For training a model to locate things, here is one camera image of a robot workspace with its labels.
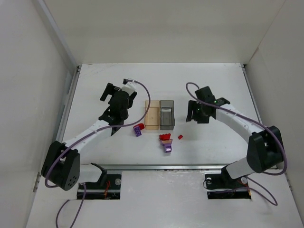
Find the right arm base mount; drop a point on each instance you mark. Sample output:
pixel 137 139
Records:
pixel 220 186

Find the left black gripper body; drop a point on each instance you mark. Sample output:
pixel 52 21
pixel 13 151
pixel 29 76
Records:
pixel 114 90

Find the aluminium left rail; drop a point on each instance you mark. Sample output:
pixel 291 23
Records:
pixel 67 104

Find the purple curved lego brick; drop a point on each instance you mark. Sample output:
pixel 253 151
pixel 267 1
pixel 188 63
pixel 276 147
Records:
pixel 137 131

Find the red curved lego brick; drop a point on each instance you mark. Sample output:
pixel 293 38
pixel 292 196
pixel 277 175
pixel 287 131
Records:
pixel 141 126

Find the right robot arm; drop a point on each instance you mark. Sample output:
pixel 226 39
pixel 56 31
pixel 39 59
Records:
pixel 264 144

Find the purple lego piece with butterfly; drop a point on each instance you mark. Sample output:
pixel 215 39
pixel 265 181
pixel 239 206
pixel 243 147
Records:
pixel 167 145

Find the aluminium front rail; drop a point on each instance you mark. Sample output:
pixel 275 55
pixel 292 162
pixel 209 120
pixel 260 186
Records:
pixel 146 167

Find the red flower lego piece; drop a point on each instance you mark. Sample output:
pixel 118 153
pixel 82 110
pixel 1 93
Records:
pixel 164 137

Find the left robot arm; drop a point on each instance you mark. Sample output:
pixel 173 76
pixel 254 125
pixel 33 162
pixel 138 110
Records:
pixel 105 127

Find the aluminium right rail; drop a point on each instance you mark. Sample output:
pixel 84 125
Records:
pixel 251 95

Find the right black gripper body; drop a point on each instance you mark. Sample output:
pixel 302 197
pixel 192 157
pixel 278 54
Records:
pixel 196 114

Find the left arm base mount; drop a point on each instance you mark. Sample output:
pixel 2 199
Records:
pixel 104 184

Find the aluminium rail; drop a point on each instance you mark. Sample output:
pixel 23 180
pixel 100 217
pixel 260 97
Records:
pixel 146 167
pixel 67 104
pixel 251 95

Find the grey transparent container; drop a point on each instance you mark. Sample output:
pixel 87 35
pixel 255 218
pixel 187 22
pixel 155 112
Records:
pixel 167 119

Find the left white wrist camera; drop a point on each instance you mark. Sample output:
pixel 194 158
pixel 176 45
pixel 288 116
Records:
pixel 129 86

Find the amber transparent container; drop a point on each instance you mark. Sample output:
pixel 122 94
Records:
pixel 152 118

